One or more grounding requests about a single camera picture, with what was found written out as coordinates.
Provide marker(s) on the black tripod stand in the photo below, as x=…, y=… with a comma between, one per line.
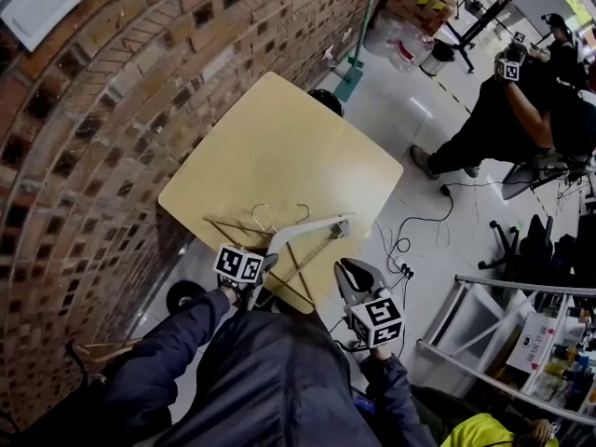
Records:
x=479, y=21

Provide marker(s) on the black round stool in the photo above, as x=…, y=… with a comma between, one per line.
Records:
x=326, y=100

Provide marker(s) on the white hanger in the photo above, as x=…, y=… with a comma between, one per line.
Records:
x=302, y=231

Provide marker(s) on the grey office chair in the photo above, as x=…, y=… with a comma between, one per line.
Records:
x=517, y=186

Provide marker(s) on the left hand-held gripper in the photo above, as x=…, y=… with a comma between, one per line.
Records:
x=237, y=263

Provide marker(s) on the black office chair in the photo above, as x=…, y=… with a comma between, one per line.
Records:
x=535, y=249

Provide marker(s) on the white power strip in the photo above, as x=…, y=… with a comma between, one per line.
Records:
x=401, y=266

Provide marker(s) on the white sign board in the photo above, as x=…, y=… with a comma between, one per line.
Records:
x=531, y=342

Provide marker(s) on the person's left forearm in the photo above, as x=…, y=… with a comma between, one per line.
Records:
x=167, y=352

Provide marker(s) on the person's right forearm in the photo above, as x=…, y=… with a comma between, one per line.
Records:
x=396, y=389

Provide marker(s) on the white metal shelf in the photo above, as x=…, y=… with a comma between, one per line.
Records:
x=470, y=315

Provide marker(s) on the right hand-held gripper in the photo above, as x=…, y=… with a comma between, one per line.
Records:
x=377, y=321

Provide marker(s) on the green metal post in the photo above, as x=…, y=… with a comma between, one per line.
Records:
x=358, y=54

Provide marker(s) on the person's dark clothed body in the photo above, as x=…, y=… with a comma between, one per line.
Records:
x=270, y=380

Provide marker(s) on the silver waste bin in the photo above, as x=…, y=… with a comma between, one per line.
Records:
x=435, y=61

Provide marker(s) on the light wooden table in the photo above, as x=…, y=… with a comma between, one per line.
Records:
x=279, y=147

